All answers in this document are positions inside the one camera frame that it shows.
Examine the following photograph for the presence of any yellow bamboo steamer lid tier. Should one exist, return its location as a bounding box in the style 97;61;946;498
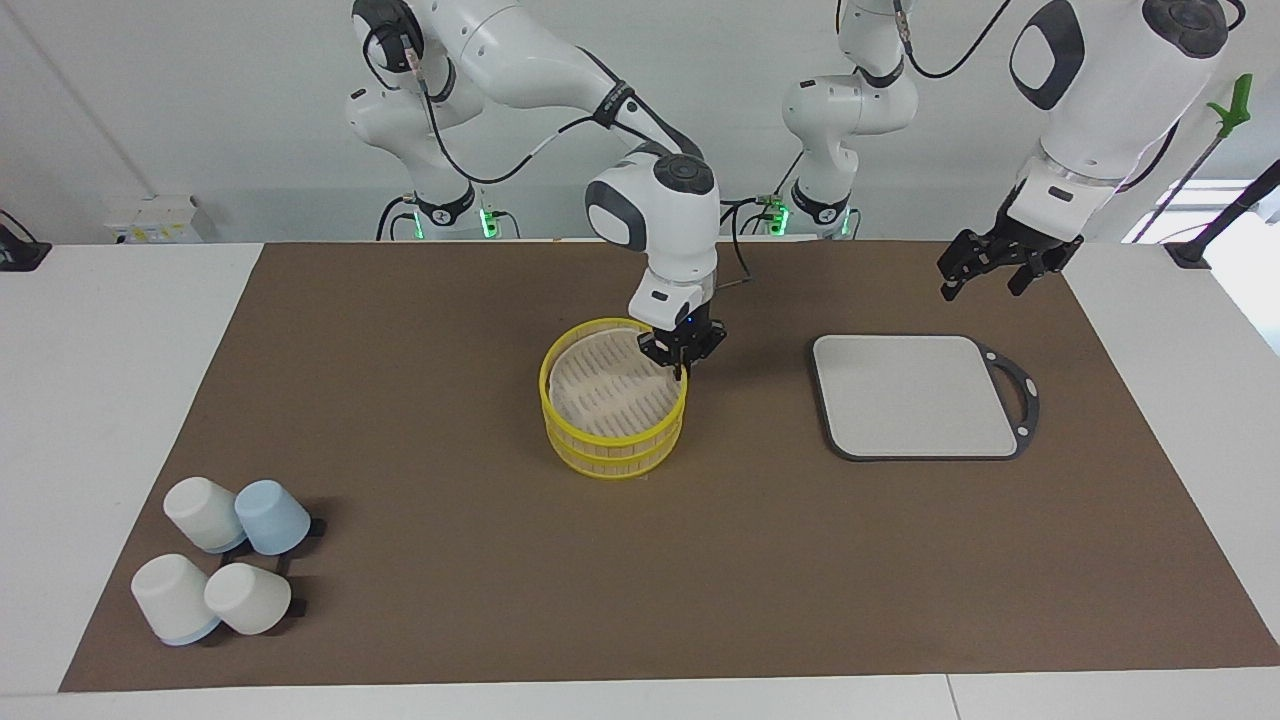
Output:
539;317;689;446

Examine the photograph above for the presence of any yellow bamboo steamer base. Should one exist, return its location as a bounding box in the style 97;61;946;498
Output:
546;408;685;481

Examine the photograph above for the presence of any grey cutting board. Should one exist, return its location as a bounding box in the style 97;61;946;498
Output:
808;334;1041;462

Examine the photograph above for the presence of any brown table mat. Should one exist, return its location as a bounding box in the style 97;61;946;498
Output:
58;240;1280;693

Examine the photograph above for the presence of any green tipped pole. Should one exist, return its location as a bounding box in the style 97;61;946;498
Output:
1130;74;1255;243

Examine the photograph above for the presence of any light blue cup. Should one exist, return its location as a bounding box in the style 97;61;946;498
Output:
235;480;312;556

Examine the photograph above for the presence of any plain white cup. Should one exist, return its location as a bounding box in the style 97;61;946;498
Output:
204;563;292;636
163;477;246;553

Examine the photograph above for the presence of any white cup with blue rim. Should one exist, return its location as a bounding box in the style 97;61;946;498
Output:
131;554;221;646

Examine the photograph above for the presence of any black table clamp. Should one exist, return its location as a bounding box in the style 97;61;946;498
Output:
0;210;51;271

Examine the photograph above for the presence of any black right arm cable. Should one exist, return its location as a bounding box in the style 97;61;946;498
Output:
362;20;757;293

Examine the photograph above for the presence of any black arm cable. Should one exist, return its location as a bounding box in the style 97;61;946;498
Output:
893;0;1013;81
362;20;757;293

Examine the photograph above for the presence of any black base cable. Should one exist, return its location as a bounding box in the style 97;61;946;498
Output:
376;194;417;241
720;194;779;237

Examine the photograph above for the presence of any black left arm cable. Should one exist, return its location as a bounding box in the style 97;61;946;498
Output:
893;0;1013;81

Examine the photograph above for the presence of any white wall power box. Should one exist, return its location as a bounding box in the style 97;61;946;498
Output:
105;195;206;244

